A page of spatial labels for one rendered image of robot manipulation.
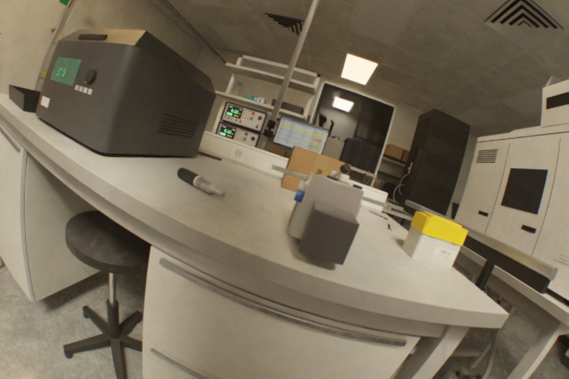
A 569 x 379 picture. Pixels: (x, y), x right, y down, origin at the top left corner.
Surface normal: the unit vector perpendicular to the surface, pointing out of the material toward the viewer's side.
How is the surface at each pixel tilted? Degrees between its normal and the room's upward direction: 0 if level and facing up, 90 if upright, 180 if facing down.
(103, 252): 0
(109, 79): 90
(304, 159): 90
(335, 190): 90
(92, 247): 0
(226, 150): 90
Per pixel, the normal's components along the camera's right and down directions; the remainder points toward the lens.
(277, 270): -0.13, 0.02
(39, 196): 0.94, 0.33
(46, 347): 0.32, -0.95
